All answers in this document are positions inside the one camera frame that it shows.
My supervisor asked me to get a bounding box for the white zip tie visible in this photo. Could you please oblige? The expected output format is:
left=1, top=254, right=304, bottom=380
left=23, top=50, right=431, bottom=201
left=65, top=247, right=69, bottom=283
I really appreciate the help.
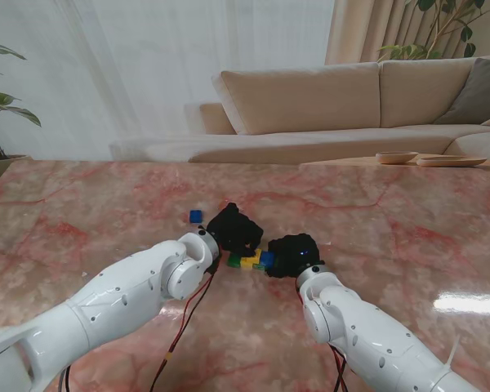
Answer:
left=443, top=334, right=463, bottom=375

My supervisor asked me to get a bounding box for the flat wooden tray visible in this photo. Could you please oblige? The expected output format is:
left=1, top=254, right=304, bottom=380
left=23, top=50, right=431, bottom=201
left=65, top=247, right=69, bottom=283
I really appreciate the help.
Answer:
left=416, top=155, right=488, bottom=168

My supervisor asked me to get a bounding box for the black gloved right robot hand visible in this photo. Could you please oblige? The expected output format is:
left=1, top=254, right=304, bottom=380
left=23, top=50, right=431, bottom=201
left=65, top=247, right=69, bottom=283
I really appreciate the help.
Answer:
left=266, top=233, right=326, bottom=280

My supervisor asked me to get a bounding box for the tall leafy branch plant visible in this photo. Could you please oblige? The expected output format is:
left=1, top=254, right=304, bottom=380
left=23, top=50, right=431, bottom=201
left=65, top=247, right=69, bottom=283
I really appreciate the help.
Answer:
left=377, top=0, right=490, bottom=62

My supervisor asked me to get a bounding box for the red wire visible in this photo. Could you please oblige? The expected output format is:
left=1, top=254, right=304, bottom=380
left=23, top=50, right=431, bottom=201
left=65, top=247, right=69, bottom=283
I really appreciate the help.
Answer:
left=149, top=273, right=216, bottom=392
left=332, top=345, right=350, bottom=392

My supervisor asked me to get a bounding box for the black wire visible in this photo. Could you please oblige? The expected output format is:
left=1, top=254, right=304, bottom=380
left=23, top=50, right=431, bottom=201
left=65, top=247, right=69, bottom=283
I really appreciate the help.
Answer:
left=150, top=277, right=216, bottom=392
left=331, top=346, right=352, bottom=392

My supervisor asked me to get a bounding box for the pale plant pot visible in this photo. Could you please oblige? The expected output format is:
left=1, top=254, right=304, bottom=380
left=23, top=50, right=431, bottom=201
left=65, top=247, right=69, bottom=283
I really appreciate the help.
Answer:
left=0, top=154, right=32, bottom=189

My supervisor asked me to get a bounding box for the beige sofa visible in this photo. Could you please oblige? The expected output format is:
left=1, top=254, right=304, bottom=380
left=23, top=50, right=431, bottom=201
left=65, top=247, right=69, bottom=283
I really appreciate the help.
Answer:
left=109, top=55, right=490, bottom=165

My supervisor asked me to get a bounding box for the beige curtain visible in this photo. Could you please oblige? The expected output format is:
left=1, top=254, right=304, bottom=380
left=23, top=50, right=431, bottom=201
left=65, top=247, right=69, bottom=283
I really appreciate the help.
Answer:
left=324, top=0, right=490, bottom=65

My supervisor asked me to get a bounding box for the large-leaf green houseplant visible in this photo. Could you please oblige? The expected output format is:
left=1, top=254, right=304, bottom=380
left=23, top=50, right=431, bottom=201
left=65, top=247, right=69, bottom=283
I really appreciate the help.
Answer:
left=0, top=38, right=42, bottom=161

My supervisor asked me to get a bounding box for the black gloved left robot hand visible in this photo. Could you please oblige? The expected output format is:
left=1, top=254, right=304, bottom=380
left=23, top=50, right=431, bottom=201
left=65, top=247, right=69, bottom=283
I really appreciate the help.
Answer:
left=207, top=203, right=265, bottom=256

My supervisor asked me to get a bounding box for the wooden bowl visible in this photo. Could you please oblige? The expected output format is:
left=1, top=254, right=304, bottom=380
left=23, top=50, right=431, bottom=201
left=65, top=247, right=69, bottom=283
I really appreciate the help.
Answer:
left=375, top=150, right=420, bottom=165

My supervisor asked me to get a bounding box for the grey sofa cushion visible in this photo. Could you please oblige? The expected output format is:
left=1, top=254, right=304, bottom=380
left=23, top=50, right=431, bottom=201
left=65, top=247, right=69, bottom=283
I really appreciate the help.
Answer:
left=434, top=57, right=490, bottom=126

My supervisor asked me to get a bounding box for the sheer white curtain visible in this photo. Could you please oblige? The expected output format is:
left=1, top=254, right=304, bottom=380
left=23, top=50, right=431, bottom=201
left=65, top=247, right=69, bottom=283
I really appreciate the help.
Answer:
left=0, top=0, right=336, bottom=163

